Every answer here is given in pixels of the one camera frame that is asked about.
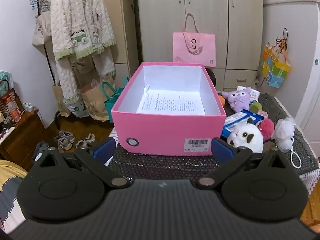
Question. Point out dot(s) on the yellow grey bedding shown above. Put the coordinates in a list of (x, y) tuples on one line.
[(10, 170)]

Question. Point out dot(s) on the beige canvas tote bag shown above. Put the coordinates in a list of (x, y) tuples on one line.
[(41, 30)]

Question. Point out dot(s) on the blue white packet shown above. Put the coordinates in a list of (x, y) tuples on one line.
[(240, 120)]

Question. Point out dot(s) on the white tissue packet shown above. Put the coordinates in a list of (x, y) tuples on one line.
[(255, 93)]

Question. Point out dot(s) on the white striped tablecloth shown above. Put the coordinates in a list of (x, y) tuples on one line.
[(310, 180)]

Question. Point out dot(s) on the pink floral cloth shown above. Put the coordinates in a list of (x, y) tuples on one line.
[(262, 114)]

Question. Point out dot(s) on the black clothes rack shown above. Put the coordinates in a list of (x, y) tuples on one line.
[(50, 60)]

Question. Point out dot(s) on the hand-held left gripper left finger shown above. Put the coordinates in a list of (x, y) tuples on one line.
[(105, 147)]

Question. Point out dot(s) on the purple plush toy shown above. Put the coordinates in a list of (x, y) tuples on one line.
[(240, 98)]

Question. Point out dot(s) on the dark bubble wrap mat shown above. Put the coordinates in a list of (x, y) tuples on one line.
[(162, 165)]

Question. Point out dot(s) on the printed paper sheet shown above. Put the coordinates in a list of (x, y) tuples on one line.
[(172, 103)]

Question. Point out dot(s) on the green makeup sponge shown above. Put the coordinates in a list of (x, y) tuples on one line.
[(255, 107)]

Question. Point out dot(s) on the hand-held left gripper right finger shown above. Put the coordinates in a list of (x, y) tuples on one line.
[(221, 147)]

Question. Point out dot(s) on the orange ball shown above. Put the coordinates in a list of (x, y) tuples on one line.
[(221, 100)]

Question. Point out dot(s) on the beige wardrobe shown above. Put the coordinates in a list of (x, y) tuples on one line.
[(162, 17)]

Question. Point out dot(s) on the colourful paper bag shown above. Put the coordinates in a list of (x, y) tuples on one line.
[(275, 67)]

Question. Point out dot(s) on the pink pompom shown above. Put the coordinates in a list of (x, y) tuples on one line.
[(267, 127)]

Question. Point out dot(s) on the pink tote bag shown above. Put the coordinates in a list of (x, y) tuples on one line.
[(195, 47)]

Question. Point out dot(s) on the dark grey slipper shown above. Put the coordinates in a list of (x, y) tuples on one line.
[(40, 146)]

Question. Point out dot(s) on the white mesh bath pouf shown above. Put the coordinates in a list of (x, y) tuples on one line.
[(285, 130)]

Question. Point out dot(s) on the small white green box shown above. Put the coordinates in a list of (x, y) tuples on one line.
[(27, 106)]

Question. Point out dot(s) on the white cat plush toy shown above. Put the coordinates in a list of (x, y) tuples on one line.
[(246, 135)]

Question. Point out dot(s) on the brown wicker basket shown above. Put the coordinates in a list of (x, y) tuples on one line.
[(6, 97)]

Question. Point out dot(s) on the pink cardboard box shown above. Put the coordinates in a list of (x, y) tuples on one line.
[(162, 130)]

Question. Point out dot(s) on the wooden nightstand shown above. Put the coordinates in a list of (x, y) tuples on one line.
[(22, 135)]

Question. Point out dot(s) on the white teal plastic bag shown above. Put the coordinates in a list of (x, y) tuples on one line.
[(5, 76)]

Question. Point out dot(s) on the grey sneaker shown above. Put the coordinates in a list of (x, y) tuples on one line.
[(68, 135), (62, 143)]

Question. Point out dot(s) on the teal gift bag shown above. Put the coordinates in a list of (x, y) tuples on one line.
[(125, 81), (111, 100)]

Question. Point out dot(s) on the orange drink bottle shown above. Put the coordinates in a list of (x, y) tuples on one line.
[(13, 110)]

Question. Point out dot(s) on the cream fluffy cardigan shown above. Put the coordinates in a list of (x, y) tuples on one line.
[(80, 25)]

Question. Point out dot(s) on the beige sandal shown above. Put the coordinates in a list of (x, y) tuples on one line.
[(89, 137), (82, 145)]

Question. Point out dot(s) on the brown paper bag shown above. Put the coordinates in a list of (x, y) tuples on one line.
[(93, 105), (60, 97)]

